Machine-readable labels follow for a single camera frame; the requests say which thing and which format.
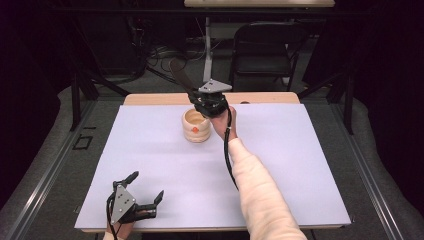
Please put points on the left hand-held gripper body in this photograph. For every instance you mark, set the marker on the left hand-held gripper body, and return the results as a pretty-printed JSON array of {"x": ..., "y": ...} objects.
[{"x": 125, "y": 205}]

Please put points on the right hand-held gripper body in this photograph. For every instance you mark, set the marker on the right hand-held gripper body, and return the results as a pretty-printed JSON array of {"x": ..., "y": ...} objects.
[{"x": 210, "y": 98}]

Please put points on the black folding chair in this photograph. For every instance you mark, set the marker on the black folding chair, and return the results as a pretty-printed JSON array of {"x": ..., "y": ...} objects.
[{"x": 266, "y": 53}]

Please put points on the person's left hand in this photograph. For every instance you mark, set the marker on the person's left hand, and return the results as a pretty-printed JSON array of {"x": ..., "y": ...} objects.
[{"x": 121, "y": 229}]

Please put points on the person's right hand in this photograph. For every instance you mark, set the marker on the person's right hand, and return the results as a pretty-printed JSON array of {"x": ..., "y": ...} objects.
[{"x": 223, "y": 125}]

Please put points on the cream ribbed cup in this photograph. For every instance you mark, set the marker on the cream ribbed cup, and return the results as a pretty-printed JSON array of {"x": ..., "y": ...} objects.
[{"x": 196, "y": 128}]

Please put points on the grey metal floor rail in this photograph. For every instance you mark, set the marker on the grey metal floor rail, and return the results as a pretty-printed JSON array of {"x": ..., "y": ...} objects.
[
  {"x": 370, "y": 180},
  {"x": 43, "y": 176}
]

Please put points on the black metal stand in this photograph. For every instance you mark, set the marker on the black metal stand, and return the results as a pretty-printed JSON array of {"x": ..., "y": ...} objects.
[
  {"x": 343, "y": 96},
  {"x": 80, "y": 96}
]

